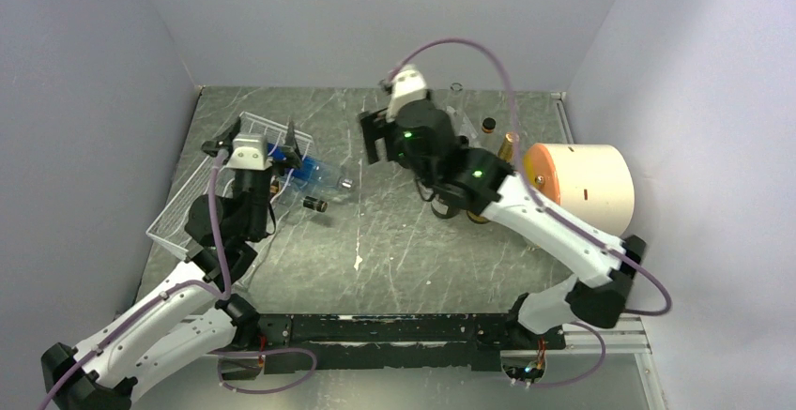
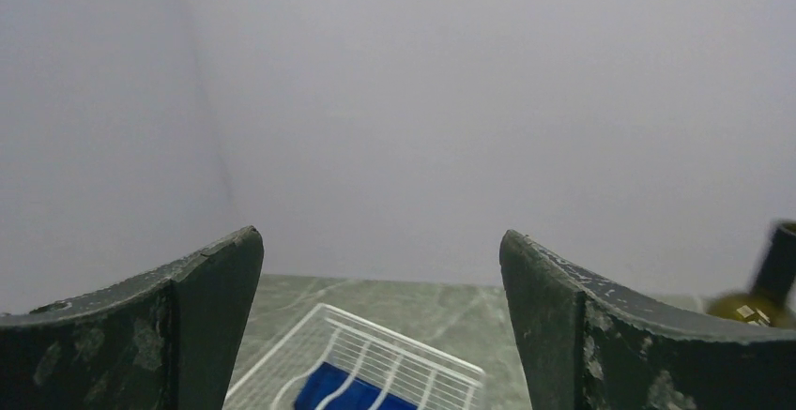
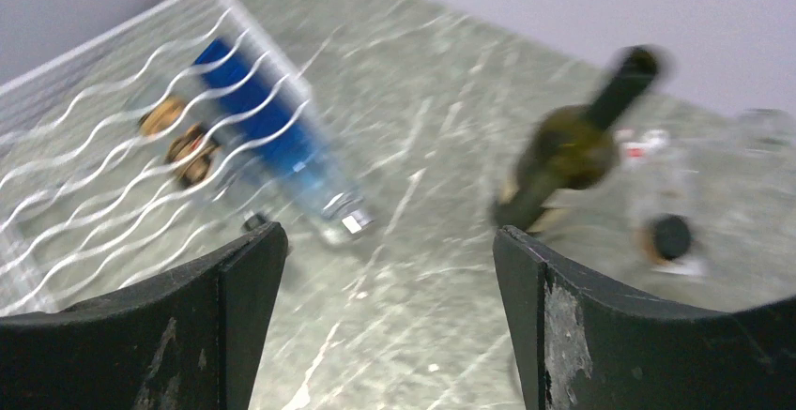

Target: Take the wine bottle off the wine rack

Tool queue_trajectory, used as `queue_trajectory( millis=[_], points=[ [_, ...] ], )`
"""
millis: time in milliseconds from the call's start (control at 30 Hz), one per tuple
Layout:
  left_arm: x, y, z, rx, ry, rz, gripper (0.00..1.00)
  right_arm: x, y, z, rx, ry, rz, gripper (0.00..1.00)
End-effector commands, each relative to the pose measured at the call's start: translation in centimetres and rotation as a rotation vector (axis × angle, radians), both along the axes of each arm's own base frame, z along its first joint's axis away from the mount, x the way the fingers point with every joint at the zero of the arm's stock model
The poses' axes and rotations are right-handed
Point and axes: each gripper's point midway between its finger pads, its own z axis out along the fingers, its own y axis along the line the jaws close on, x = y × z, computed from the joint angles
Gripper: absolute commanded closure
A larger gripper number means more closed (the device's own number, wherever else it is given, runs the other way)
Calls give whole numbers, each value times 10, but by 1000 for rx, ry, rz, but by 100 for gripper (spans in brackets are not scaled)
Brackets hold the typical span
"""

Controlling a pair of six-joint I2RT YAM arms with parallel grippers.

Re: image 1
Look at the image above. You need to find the blue clear bottle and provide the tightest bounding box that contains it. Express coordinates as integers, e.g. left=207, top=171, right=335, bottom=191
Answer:
left=267, top=143, right=356, bottom=192

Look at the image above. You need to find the gold foil wine bottle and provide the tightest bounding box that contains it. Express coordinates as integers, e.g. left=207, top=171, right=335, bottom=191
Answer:
left=467, top=131, right=518, bottom=224

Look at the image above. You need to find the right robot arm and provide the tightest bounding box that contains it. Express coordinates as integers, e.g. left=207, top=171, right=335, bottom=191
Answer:
left=359, top=99, right=646, bottom=348

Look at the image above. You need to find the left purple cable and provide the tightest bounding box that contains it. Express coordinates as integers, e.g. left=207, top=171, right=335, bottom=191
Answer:
left=37, top=148, right=318, bottom=410

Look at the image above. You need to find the aluminium frame rail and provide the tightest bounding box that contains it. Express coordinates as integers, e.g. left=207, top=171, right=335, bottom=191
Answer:
left=84, top=313, right=651, bottom=410

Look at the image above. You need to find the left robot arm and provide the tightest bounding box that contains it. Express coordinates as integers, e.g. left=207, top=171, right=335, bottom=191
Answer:
left=41, top=120, right=303, bottom=409

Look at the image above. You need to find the clear amber liquor bottle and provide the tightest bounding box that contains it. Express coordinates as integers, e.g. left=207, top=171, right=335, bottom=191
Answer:
left=480, top=116, right=498, bottom=150

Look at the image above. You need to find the purple cable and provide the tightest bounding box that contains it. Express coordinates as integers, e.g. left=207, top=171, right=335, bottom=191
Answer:
left=37, top=148, right=318, bottom=410
left=385, top=38, right=673, bottom=391

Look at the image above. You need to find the small dark capped bottle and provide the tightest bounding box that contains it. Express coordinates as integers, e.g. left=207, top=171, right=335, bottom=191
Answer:
left=302, top=196, right=329, bottom=213

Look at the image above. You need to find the silver capped dark bottle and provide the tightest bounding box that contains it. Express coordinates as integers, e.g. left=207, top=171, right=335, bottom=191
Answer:
left=431, top=195, right=460, bottom=220

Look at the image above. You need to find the white wire wine rack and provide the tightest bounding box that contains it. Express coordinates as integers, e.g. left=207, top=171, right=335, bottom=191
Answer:
left=146, top=112, right=315, bottom=258

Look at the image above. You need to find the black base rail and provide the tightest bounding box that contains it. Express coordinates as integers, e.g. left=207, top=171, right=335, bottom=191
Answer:
left=221, top=313, right=566, bottom=373

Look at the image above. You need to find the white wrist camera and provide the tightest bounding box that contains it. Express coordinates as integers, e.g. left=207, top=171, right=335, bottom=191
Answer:
left=385, top=64, right=428, bottom=122
left=226, top=133, right=272, bottom=171

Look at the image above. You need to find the clear glass flask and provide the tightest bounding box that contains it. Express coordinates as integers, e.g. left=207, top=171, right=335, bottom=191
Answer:
left=449, top=82, right=464, bottom=96

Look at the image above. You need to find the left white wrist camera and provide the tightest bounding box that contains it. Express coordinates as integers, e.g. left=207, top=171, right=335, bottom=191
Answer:
left=226, top=133, right=272, bottom=171

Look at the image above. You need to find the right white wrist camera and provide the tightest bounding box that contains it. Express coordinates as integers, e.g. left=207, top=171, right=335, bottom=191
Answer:
left=385, top=64, right=428, bottom=122

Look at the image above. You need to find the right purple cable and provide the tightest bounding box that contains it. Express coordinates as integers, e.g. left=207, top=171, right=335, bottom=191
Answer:
left=385, top=38, right=673, bottom=391

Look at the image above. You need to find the white cylinder orange face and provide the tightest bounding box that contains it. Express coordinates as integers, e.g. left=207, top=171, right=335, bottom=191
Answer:
left=523, top=143, right=635, bottom=235

